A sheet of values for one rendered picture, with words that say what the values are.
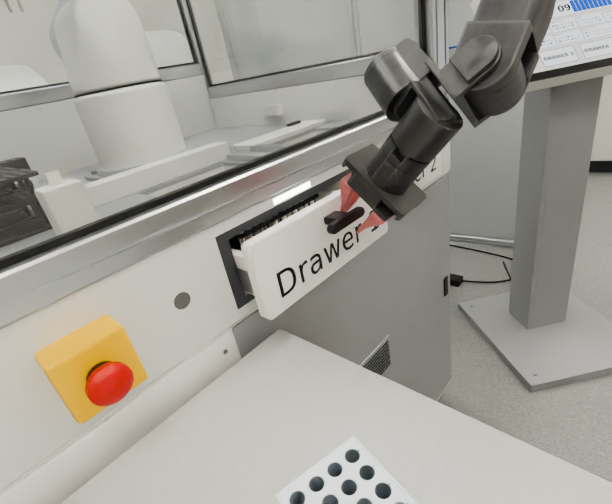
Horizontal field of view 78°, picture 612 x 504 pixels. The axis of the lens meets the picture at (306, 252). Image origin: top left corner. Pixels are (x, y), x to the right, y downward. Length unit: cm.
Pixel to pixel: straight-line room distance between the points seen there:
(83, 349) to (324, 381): 26
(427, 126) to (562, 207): 113
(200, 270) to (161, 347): 10
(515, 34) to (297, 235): 31
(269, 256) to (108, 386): 22
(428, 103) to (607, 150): 310
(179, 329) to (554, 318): 150
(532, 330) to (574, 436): 43
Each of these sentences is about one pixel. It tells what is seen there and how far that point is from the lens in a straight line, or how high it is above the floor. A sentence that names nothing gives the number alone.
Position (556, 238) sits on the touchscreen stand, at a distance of 156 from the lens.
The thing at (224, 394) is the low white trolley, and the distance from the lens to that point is 51.
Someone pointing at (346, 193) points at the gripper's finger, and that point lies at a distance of 50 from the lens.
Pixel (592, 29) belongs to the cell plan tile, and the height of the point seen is 105.
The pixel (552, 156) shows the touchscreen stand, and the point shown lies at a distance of 142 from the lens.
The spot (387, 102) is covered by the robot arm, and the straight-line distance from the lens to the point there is 46.
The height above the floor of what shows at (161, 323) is 86.
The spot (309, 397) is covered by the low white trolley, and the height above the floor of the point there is 76.
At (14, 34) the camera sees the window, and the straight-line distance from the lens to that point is 44.
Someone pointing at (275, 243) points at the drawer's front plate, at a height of 91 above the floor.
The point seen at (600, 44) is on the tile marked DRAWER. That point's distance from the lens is 135.
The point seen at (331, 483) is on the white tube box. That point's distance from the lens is 36.
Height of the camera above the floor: 110
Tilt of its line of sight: 26 degrees down
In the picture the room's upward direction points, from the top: 11 degrees counter-clockwise
